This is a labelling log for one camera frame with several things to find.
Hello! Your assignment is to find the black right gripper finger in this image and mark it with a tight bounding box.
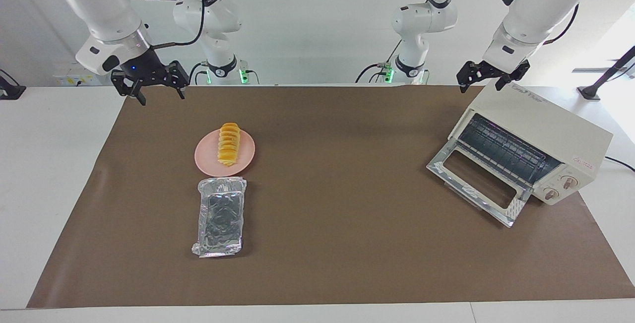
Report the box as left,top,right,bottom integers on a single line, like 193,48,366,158
110,69,147,107
166,60,191,100

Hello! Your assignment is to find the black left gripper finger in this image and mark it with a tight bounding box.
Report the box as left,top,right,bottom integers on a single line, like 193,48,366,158
495,60,531,91
456,63,478,94

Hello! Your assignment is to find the golden ridged bread loaf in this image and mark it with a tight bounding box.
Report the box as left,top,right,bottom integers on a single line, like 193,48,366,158
217,123,242,167

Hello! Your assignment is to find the aluminium foil tray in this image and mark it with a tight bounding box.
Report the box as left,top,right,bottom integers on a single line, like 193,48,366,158
191,177,248,258

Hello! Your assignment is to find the cream toaster oven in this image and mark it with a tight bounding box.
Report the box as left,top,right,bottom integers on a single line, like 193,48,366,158
427,81,614,228

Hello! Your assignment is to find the glass oven door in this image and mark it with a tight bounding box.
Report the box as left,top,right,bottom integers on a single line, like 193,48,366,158
427,139,534,228

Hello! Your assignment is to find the pink round plate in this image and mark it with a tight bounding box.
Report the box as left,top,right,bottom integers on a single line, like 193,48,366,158
194,129,256,176

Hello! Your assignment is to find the brown table mat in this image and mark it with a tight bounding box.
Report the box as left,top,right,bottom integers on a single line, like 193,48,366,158
27,85,635,309

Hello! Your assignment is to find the black base cable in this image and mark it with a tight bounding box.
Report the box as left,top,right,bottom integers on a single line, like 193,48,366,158
189,62,210,85
355,40,402,84

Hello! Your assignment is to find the white wall socket strip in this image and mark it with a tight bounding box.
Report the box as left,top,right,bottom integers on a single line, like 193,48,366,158
54,63,102,86

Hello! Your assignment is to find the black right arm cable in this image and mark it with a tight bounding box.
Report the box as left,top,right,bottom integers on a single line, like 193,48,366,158
151,0,205,50

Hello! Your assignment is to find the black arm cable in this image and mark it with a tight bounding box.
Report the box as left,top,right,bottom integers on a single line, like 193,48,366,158
543,3,581,46
151,0,205,50

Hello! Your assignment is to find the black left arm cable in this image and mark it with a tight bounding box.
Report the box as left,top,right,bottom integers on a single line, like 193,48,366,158
543,3,581,46

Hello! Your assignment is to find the oven wire rack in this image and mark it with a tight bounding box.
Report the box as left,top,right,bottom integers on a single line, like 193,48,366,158
459,115,561,185

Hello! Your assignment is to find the black camera stand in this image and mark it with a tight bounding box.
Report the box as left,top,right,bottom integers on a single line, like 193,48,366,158
577,45,635,101

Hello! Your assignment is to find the black clamp mount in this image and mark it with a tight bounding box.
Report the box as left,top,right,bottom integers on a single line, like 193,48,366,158
0,69,26,100

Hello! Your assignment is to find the black oven power cord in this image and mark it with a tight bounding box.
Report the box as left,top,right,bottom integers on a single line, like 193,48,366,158
604,157,635,173

